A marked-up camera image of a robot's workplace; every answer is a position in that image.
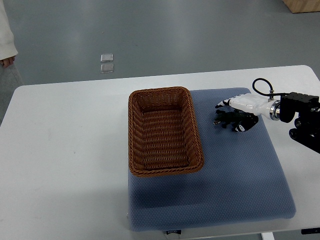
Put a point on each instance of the floor plate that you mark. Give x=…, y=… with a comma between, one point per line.
x=106, y=57
x=107, y=68

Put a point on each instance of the lower floor plate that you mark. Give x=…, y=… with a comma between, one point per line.
x=107, y=68

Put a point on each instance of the person in white sweater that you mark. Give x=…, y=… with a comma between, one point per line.
x=10, y=78

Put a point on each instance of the upper floor plate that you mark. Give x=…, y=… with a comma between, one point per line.
x=106, y=57

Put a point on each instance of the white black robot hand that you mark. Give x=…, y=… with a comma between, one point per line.
x=254, y=106

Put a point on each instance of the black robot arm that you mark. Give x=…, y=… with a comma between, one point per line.
x=304, y=110

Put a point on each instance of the wooden box corner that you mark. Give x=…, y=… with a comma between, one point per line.
x=302, y=6

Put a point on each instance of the brown wicker basket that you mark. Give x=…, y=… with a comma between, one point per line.
x=163, y=135

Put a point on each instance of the blue foam mat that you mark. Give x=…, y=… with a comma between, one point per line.
x=242, y=179

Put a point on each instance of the dark toy crocodile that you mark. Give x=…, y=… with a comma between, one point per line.
x=229, y=117

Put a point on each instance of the black table controller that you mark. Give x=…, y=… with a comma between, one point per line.
x=309, y=231

